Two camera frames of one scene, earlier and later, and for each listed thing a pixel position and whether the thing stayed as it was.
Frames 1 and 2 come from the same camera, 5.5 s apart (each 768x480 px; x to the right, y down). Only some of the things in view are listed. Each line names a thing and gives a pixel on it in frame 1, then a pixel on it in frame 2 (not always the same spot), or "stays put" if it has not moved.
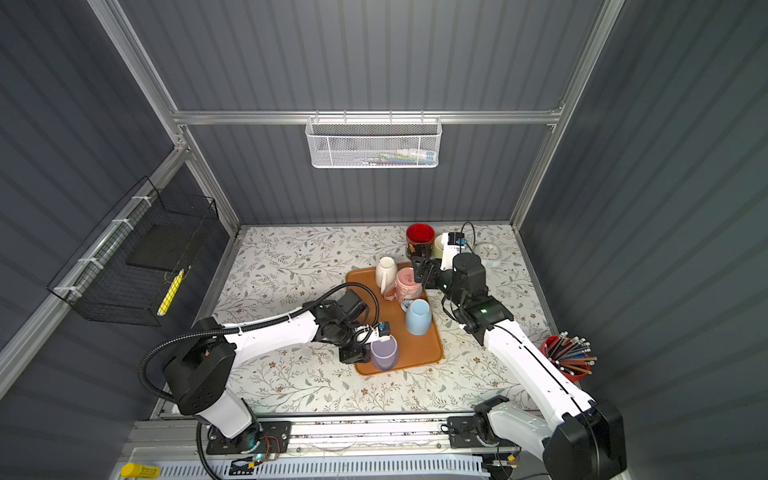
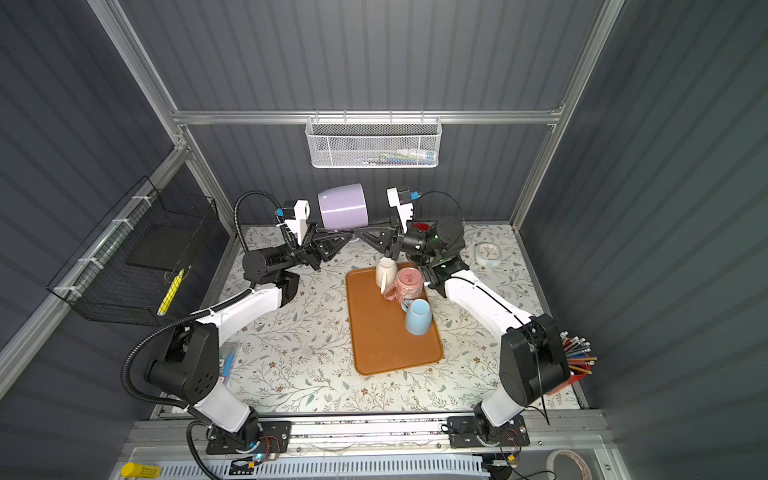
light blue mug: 418,315 stays put
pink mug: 404,288 stays put
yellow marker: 135,470 stays put
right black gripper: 421,274 → 392,239
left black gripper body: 347,337 → 286,258
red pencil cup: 571,354 stays put
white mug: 386,273 stays put
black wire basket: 127,270 stays put
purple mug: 384,354 → 344,207
